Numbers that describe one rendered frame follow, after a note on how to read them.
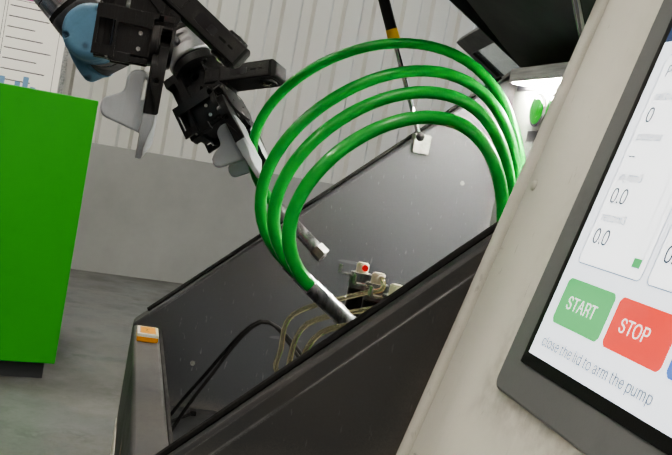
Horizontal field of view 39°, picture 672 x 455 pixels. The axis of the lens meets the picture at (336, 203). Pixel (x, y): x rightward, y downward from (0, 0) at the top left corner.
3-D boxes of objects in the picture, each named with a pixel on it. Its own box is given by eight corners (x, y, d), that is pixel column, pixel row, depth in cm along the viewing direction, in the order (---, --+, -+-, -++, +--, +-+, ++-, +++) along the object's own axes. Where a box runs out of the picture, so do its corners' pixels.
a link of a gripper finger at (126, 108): (93, 150, 100) (107, 63, 100) (149, 160, 101) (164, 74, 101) (91, 151, 97) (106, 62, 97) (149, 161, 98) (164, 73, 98)
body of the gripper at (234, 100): (212, 158, 137) (181, 93, 141) (261, 126, 135) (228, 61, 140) (186, 142, 130) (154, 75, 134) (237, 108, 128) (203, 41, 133)
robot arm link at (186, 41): (218, 39, 141) (191, 16, 134) (229, 62, 140) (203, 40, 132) (177, 66, 143) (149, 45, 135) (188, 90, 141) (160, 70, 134)
